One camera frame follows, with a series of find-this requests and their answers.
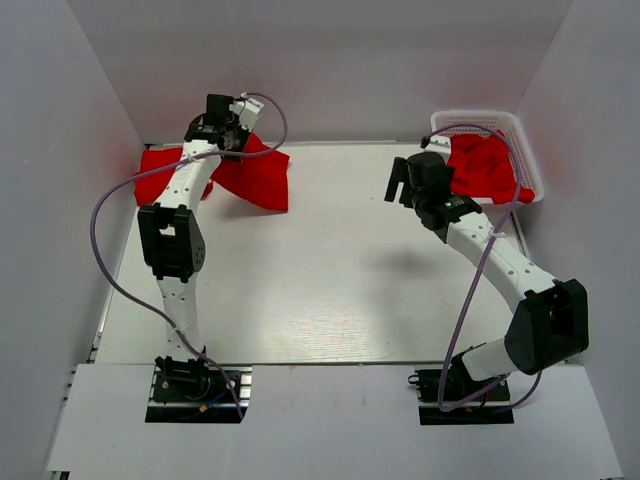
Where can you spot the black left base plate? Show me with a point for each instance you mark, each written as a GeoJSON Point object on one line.
{"type": "Point", "coordinates": [173, 401]}

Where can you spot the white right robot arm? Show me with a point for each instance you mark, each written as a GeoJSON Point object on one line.
{"type": "Point", "coordinates": [550, 316]}

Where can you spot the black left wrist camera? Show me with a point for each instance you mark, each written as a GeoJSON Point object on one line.
{"type": "Point", "coordinates": [224, 110]}

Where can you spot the white plastic basket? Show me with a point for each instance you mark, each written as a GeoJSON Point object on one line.
{"type": "Point", "coordinates": [459, 122]}

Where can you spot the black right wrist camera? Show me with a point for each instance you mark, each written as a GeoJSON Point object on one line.
{"type": "Point", "coordinates": [430, 177]}

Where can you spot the red t-shirts in basket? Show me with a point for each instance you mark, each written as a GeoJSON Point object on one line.
{"type": "Point", "coordinates": [482, 168]}

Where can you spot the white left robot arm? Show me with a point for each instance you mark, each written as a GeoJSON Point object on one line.
{"type": "Point", "coordinates": [172, 243]}

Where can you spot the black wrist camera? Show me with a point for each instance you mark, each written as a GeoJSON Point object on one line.
{"type": "Point", "coordinates": [224, 110]}
{"type": "Point", "coordinates": [430, 177]}

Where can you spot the red t-shirt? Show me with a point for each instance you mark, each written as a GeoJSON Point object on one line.
{"type": "Point", "coordinates": [261, 180]}
{"type": "Point", "coordinates": [157, 172]}

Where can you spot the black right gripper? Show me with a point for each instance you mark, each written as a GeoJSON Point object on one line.
{"type": "Point", "coordinates": [406, 185]}

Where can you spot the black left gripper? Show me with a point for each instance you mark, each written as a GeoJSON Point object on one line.
{"type": "Point", "coordinates": [232, 140]}

